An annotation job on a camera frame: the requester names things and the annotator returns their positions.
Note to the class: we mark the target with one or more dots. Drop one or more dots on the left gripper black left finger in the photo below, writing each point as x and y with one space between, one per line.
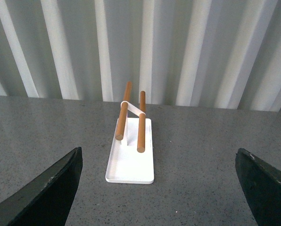
46 200

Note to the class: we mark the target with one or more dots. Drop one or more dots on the white pleated curtain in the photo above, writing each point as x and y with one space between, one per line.
208 53

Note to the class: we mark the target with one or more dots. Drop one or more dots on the white rack with wooden bars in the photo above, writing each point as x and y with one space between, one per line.
131 155

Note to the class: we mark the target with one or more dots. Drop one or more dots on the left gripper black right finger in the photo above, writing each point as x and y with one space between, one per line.
261 185

